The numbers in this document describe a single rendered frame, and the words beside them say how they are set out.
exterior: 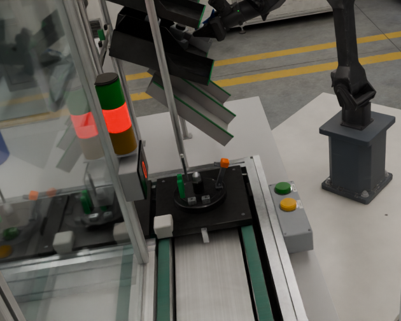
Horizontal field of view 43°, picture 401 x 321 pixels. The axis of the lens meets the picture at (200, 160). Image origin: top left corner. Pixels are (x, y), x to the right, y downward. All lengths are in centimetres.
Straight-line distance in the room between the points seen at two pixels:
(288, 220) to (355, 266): 19
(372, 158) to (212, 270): 52
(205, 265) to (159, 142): 72
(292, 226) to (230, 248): 16
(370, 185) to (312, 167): 23
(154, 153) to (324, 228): 69
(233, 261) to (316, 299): 20
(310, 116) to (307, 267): 74
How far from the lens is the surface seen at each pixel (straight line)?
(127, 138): 100
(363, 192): 145
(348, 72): 133
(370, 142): 134
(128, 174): 100
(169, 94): 141
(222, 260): 123
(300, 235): 122
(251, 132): 180
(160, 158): 175
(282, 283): 110
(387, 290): 123
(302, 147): 169
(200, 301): 115
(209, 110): 159
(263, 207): 130
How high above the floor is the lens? 176
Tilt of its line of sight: 32 degrees down
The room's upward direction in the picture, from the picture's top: 11 degrees counter-clockwise
